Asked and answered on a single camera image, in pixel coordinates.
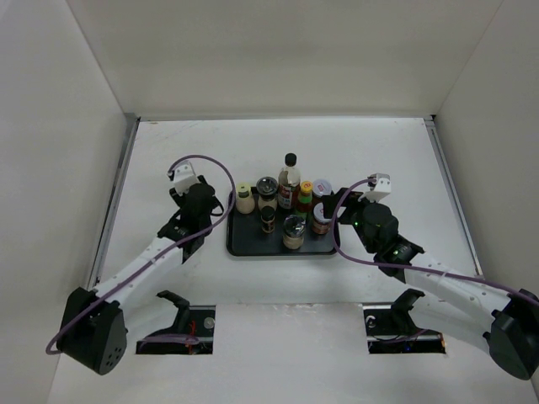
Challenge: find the soy sauce bottle red label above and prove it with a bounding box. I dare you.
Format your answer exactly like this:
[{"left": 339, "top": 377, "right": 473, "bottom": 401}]
[{"left": 278, "top": 153, "right": 301, "bottom": 210}]

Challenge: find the clear shaker black flip lid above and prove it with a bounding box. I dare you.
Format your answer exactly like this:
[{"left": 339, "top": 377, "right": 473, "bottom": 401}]
[{"left": 282, "top": 215, "right": 307, "bottom": 250}]

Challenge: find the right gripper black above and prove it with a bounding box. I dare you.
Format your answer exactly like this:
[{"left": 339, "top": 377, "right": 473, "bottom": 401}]
[{"left": 321, "top": 187, "right": 382, "bottom": 254}]

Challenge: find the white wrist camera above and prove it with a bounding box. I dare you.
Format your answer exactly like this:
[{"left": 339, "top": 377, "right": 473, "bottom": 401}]
[
  {"left": 360, "top": 173, "right": 392, "bottom": 203},
  {"left": 168, "top": 160, "right": 199, "bottom": 195}
]

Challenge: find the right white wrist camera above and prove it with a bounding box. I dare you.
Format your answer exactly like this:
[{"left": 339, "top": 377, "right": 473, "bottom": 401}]
[{"left": 360, "top": 173, "right": 392, "bottom": 203}]

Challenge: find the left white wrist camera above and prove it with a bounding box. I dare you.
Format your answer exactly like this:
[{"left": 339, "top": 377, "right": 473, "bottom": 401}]
[{"left": 168, "top": 160, "right": 199, "bottom": 195}]

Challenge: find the small spice jar black lid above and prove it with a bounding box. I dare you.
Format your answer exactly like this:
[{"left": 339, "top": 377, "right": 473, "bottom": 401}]
[{"left": 260, "top": 205, "right": 275, "bottom": 234}]

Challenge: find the shaker yellow lid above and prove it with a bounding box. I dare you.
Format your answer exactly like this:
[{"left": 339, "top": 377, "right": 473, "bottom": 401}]
[{"left": 235, "top": 183, "right": 255, "bottom": 215}]

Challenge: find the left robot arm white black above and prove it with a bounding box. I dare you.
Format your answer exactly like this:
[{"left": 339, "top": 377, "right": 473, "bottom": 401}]
[{"left": 46, "top": 173, "right": 223, "bottom": 375}]

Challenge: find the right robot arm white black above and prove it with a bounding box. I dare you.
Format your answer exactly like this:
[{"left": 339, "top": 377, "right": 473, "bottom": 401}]
[{"left": 322, "top": 189, "right": 538, "bottom": 380}]

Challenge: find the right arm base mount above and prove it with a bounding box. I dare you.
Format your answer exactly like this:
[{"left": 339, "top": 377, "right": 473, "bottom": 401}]
[{"left": 363, "top": 289, "right": 446, "bottom": 354}]

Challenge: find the large grinder black top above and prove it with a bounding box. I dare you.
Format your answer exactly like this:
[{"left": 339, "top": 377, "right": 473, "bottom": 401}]
[{"left": 256, "top": 176, "right": 279, "bottom": 210}]

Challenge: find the sauce jar white lid front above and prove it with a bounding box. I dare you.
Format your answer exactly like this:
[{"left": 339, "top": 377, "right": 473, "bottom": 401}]
[{"left": 312, "top": 202, "right": 331, "bottom": 236}]

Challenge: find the sauce jar white lid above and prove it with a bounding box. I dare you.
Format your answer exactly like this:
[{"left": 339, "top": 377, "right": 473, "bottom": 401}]
[
  {"left": 312, "top": 178, "right": 333, "bottom": 199},
  {"left": 312, "top": 202, "right": 331, "bottom": 236}
]

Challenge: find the black rectangular tray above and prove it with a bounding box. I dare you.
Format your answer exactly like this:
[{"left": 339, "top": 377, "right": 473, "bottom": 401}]
[{"left": 226, "top": 206, "right": 340, "bottom": 257}]

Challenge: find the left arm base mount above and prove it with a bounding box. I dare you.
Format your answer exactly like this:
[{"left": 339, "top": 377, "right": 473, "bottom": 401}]
[{"left": 136, "top": 290, "right": 216, "bottom": 355}]

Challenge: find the chili sauce bottle green label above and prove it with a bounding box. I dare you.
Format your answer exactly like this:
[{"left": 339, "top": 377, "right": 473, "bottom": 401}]
[{"left": 294, "top": 181, "right": 313, "bottom": 219}]

